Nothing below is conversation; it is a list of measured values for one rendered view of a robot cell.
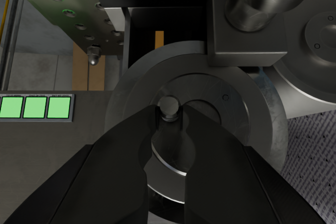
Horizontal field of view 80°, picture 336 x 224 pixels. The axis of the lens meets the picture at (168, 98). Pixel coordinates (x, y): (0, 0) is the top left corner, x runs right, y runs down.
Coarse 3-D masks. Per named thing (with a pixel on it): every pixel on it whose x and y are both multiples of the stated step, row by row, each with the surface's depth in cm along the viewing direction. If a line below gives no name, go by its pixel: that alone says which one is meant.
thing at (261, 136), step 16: (160, 64) 16; (176, 64) 16; (192, 64) 16; (144, 80) 16; (160, 80) 16; (240, 80) 16; (128, 96) 16; (144, 96) 16; (256, 96) 16; (128, 112) 16; (256, 112) 15; (256, 128) 15; (256, 144) 15; (160, 176) 15; (176, 176) 15; (160, 192) 14; (176, 192) 14
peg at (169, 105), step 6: (168, 96) 12; (174, 96) 12; (162, 102) 12; (168, 102) 12; (174, 102) 12; (162, 108) 12; (168, 108) 12; (174, 108) 12; (162, 114) 12; (168, 114) 12; (174, 114) 12; (168, 120) 13; (174, 120) 14
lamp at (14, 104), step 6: (6, 102) 50; (12, 102) 50; (18, 102) 50; (6, 108) 50; (12, 108) 50; (18, 108) 50; (0, 114) 50; (6, 114) 50; (12, 114) 50; (18, 114) 50
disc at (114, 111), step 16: (160, 48) 18; (176, 48) 18; (192, 48) 18; (144, 64) 17; (128, 80) 17; (256, 80) 17; (112, 96) 17; (272, 96) 17; (112, 112) 17; (272, 112) 16; (272, 128) 16; (272, 144) 16; (272, 160) 16; (160, 208) 15; (176, 208) 15
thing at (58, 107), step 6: (54, 102) 50; (60, 102) 50; (66, 102) 50; (48, 108) 50; (54, 108) 50; (60, 108) 50; (66, 108) 50; (48, 114) 49; (54, 114) 49; (60, 114) 49; (66, 114) 49
